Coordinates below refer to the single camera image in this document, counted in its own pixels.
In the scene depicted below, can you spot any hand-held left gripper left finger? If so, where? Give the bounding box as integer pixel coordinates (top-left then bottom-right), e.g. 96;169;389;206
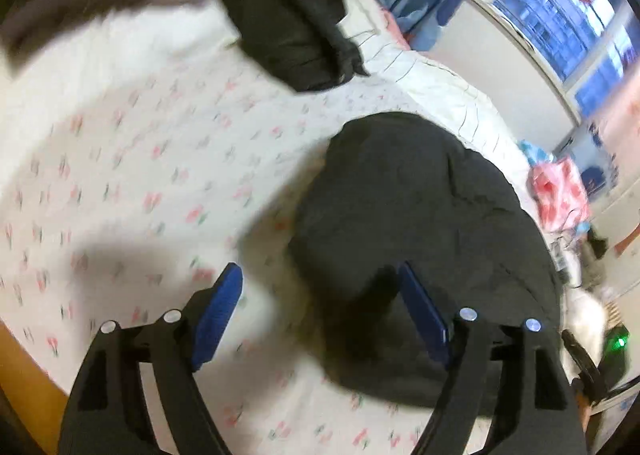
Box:
57;262;244;455

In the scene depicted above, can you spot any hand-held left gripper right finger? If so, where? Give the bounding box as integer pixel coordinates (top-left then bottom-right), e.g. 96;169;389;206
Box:
397;261;588;455

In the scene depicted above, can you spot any black matte puffer jacket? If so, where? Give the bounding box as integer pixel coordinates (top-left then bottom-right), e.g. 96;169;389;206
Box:
287;111;566;408

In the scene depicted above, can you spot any white cloth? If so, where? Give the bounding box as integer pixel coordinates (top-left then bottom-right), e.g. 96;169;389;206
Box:
567;285;608;361

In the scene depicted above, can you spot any small black item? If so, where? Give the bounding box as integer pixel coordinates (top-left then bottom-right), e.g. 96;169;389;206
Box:
587;230;610;258

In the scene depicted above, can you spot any pink checked plastic bag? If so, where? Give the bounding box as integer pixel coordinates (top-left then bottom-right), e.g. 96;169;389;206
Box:
527;158;593;236

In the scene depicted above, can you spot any cherry print bed sheet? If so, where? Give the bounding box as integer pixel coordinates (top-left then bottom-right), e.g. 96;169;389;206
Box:
0;0;566;455

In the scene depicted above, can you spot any light blue patterned cloth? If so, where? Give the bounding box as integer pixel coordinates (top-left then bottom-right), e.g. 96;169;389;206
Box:
520;139;553;166

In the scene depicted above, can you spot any pink and blue cartoon curtain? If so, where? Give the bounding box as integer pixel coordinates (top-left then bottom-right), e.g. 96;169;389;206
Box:
565;80;640;196

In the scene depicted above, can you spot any white striped duvet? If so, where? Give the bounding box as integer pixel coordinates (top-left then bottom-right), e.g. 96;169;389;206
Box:
345;0;531;176

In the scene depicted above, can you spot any black jacket with shiny lining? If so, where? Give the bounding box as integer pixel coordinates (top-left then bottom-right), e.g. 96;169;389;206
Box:
218;0;371;92

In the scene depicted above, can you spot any window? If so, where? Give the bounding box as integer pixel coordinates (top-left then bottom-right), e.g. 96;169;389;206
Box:
492;0;640;116

